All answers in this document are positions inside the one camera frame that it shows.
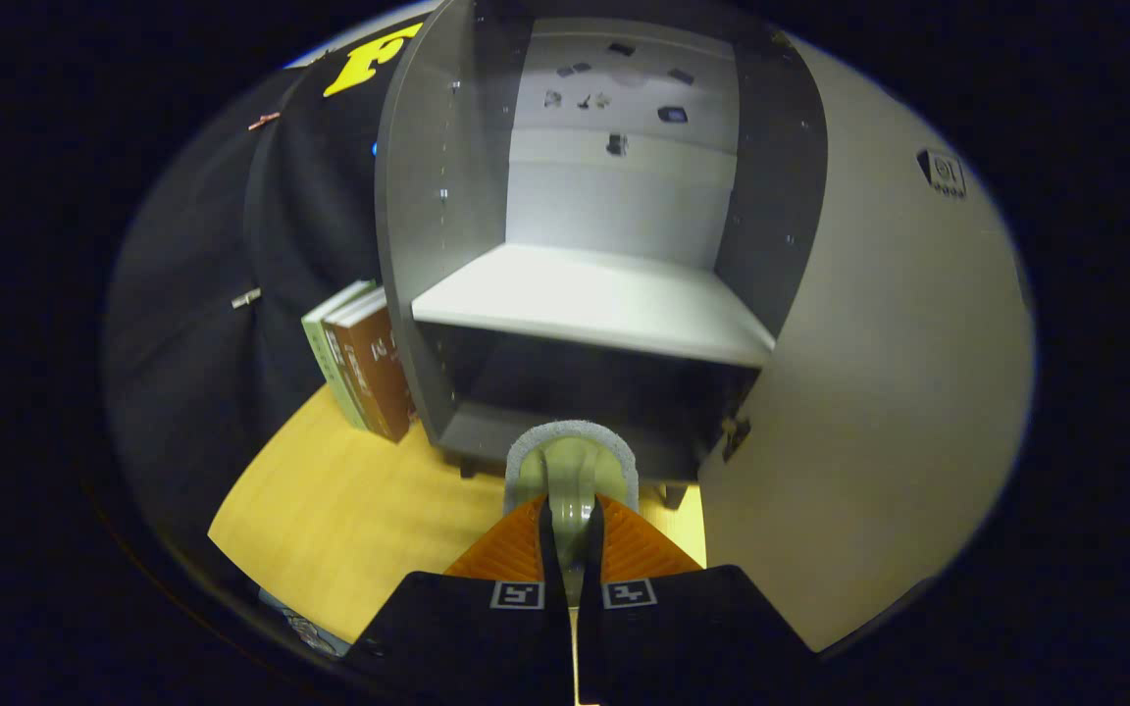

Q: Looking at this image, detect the pale patterned item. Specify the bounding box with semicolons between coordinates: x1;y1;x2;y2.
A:
259;586;351;657

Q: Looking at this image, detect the black backdrop cloth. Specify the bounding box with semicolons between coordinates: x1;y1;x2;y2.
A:
104;20;429;581

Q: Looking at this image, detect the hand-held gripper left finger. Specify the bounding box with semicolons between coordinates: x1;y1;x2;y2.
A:
344;495;577;706

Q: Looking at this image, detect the green book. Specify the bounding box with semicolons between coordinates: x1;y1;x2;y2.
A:
301;280;376;433

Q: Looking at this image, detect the grey cabinet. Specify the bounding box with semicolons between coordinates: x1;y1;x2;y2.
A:
374;0;831;508

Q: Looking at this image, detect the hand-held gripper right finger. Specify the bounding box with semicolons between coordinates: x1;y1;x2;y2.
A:
580;493;816;706

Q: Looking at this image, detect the brown book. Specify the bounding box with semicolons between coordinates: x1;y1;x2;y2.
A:
323;287;420;444

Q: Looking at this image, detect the grey-green mug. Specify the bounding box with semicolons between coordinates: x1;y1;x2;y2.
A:
504;420;641;609

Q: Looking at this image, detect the white cabinet shelf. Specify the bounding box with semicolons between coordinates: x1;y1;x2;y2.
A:
412;242;778;370

